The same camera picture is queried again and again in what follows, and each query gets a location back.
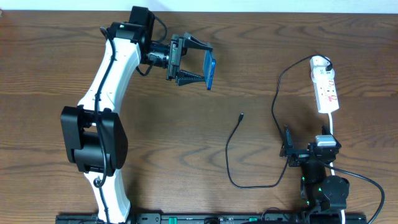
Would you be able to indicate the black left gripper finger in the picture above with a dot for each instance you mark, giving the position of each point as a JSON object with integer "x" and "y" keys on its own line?
{"x": 184, "y": 77}
{"x": 191, "y": 42}

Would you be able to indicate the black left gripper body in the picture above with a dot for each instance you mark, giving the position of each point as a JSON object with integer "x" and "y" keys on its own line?
{"x": 173, "y": 58}

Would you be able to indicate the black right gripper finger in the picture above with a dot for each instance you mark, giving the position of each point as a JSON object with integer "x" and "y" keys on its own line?
{"x": 326, "y": 130}
{"x": 287, "y": 143}

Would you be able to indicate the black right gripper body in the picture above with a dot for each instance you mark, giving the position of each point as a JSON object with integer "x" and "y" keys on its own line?
{"x": 298, "y": 154}

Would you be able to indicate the blue Galaxy smartphone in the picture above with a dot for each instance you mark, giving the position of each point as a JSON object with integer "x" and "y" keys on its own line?
{"x": 209, "y": 65}

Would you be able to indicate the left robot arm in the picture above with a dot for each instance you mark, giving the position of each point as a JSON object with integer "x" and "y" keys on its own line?
{"x": 94, "y": 137}

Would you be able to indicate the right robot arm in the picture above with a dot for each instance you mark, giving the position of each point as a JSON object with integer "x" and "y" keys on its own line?
{"x": 325, "y": 194}

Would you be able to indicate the white USB charger plug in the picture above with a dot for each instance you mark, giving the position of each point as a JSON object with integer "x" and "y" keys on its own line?
{"x": 321, "y": 61}

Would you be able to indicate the white power strip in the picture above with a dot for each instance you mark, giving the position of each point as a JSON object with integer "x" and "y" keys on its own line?
{"x": 325, "y": 90}

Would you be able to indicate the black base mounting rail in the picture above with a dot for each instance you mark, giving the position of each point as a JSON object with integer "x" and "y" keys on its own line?
{"x": 273, "y": 217}

